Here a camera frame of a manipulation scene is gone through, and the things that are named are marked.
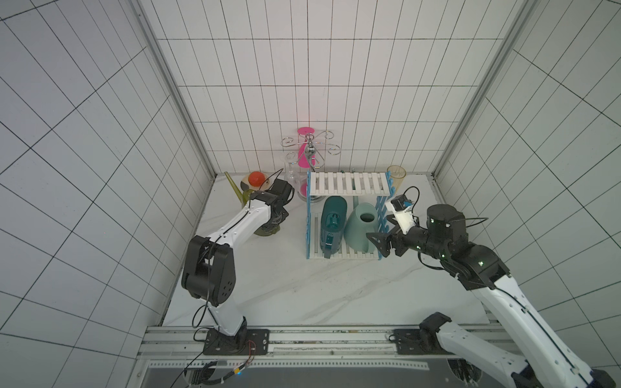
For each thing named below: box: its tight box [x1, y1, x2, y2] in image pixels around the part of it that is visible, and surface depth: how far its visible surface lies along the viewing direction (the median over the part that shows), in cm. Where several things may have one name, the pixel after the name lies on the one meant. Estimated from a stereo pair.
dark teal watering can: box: [319, 195, 348, 259], surface depth 84 cm
